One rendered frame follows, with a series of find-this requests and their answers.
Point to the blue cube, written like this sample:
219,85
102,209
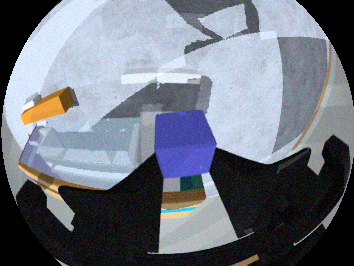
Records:
184,143

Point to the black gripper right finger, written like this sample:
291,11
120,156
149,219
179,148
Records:
246,186

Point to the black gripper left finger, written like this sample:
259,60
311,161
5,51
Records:
135,203

